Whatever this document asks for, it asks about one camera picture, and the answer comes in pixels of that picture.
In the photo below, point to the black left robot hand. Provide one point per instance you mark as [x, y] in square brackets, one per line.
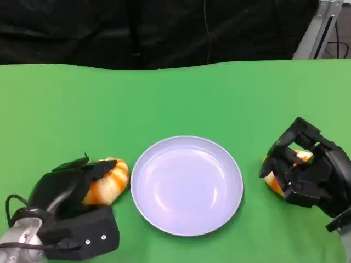
[60, 180]

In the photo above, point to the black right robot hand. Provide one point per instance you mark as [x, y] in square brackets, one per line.
[329, 175]

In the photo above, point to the orange white toy bread roll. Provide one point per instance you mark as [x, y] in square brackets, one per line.
[109, 186]
[274, 183]

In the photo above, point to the lilac plate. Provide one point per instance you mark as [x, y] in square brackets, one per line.
[186, 186]

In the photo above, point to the green table cloth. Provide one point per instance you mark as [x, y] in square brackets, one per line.
[175, 104]

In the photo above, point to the black backdrop curtain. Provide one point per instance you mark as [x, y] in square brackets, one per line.
[82, 33]

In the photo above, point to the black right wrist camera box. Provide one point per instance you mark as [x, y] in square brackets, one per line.
[340, 219]

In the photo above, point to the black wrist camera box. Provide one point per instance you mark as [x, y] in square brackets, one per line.
[340, 219]
[90, 230]

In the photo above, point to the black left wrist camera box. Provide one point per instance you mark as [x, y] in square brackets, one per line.
[90, 230]

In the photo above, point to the aluminium frame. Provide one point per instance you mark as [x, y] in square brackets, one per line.
[315, 33]

